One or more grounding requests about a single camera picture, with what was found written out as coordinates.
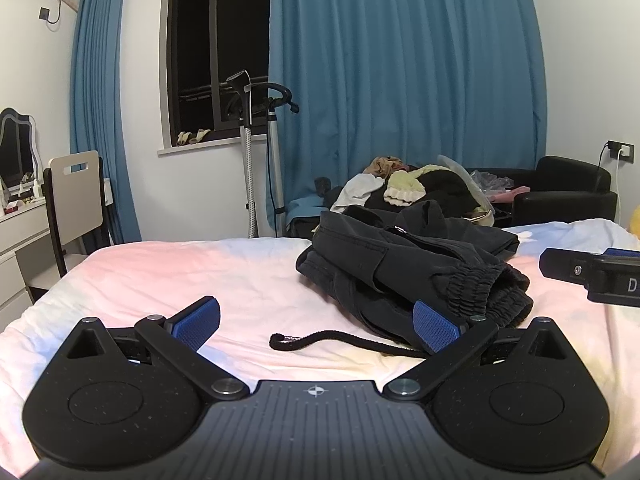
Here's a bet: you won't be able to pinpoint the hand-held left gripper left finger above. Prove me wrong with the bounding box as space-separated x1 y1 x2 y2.
62 296 251 402

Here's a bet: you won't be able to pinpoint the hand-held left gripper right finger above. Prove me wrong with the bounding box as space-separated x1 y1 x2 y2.
381 300 576 402

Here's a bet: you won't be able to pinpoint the black pants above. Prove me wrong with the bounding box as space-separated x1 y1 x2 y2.
269 200 535 359

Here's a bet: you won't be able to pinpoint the pile of clothes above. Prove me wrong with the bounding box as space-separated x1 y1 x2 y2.
315 155 496 227

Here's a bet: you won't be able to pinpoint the pastel bed sheet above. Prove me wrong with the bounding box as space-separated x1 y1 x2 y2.
0 217 640 480

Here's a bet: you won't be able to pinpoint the black armchair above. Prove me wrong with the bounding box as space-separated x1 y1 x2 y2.
470 155 618 228

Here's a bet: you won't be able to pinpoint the pink cloth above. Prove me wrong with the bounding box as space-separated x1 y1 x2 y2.
492 186 531 202

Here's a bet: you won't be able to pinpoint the clear plastic bag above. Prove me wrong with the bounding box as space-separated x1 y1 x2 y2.
470 169 516 194

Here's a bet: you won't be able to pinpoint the blue cloth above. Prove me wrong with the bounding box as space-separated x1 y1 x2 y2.
287 196 332 222

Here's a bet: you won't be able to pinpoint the garment steamer stand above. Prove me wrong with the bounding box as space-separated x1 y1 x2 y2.
225 71 301 239

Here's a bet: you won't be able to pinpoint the beige and black chair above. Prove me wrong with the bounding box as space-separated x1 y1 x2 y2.
27 150 115 293

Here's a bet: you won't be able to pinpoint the socks on windowsill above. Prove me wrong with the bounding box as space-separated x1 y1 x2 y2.
177 129 212 147

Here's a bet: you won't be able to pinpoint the white dresser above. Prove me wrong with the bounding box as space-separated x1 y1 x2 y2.
0 195 53 311

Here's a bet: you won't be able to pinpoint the narrow blue curtain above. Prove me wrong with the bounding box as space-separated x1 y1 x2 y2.
69 0 143 243

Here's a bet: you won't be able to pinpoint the wide blue curtain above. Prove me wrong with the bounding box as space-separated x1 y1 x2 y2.
267 0 548 238

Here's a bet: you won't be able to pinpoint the white framed mirror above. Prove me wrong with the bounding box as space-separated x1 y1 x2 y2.
0 107 42 192

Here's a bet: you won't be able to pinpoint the dark window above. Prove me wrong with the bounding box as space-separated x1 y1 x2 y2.
160 0 273 150

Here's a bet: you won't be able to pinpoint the wall outlet with charger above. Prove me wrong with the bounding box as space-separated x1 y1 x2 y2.
597 140 637 221

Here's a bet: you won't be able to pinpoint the wall socket with black cable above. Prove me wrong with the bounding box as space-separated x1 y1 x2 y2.
37 0 66 26

